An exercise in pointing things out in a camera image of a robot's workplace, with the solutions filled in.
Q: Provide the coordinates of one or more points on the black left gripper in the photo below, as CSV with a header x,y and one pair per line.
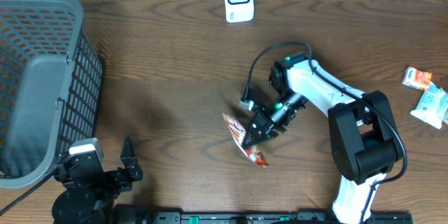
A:
x,y
131,162

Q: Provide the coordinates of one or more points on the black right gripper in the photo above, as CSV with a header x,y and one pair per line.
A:
x,y
269,129

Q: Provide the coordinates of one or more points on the orange chocolate bar wrapper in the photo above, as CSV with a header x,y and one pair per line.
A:
x,y
238,132

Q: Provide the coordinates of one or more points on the small orange snack packet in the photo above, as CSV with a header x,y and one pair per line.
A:
x,y
417,79

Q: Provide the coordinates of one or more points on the mint green tissue pack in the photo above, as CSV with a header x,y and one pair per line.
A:
x,y
432,106

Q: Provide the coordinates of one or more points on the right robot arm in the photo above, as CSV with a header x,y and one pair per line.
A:
x,y
364,140

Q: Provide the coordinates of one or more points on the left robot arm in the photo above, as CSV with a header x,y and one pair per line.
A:
x,y
90,191

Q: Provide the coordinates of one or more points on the grey plastic basket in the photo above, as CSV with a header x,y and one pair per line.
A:
x,y
51,81

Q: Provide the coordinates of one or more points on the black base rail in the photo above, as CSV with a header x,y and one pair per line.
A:
x,y
131,214

